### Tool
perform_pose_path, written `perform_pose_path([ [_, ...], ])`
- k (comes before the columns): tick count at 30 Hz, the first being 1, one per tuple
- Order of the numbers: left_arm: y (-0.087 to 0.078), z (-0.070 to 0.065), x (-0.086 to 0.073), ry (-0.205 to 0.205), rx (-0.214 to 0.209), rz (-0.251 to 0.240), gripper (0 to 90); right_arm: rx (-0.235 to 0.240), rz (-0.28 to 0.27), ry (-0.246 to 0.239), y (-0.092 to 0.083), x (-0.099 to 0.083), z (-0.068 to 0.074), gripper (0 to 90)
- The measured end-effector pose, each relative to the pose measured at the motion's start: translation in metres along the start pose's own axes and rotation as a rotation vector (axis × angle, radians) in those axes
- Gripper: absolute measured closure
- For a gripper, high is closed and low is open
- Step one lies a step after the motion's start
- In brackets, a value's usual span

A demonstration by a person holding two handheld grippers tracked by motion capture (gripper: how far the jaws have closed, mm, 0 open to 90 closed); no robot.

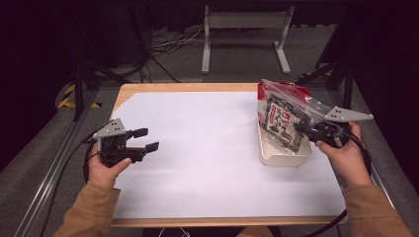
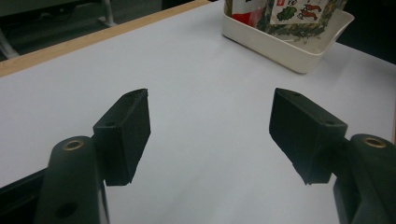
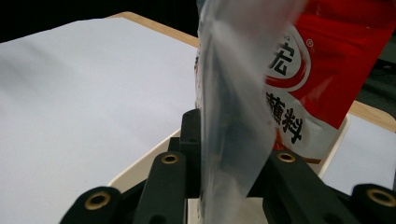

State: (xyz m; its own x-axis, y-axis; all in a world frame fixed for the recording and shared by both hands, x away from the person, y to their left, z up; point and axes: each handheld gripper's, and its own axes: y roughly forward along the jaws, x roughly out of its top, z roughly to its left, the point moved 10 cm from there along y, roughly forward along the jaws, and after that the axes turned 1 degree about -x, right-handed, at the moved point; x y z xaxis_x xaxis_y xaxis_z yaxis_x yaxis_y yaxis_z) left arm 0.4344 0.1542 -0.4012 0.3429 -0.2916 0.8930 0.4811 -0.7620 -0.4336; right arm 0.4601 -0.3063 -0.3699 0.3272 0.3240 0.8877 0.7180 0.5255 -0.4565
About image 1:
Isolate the red seasoning packet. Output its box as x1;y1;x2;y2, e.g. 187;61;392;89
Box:
257;79;312;102

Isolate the thin white cable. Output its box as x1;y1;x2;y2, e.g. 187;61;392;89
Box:
157;226;192;237

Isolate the right hand-held gripper cable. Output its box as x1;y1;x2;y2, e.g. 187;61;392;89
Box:
301;130;374;237

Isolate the bundle of floor cables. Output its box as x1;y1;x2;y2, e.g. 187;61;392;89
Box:
139;26;211;84

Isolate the black metal stand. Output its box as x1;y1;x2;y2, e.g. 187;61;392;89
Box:
295;57;356;122
70;57;132;122

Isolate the white divided plastic box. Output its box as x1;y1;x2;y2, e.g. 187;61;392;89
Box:
256;113;313;168

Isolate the left hand-held gripper cable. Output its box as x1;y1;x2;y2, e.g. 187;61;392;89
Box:
81;119;116;186

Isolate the person's left hand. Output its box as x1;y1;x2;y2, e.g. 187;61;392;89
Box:
86;143;132;191

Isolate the white table sheet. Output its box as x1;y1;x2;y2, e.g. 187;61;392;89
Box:
110;91;347;220

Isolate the hand-held gripper cable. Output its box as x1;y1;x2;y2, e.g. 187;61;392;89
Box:
81;119;116;186
301;130;374;237

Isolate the person's right hand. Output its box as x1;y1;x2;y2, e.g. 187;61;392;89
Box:
314;121;376;188

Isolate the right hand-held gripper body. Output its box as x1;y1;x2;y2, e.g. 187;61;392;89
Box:
311;106;375;150

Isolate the yellow black floor tape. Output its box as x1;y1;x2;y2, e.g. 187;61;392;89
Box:
57;83;103;110

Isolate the clear seaweed packet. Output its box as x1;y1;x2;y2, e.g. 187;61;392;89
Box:
257;78;334;154

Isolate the white metal stand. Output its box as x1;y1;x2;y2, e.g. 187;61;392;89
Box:
201;4;295;75

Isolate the aluminium rail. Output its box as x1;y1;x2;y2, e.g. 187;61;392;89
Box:
13;88;101;237
329;89;410;237

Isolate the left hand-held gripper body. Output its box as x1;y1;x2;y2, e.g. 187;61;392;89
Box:
92;118;148;169

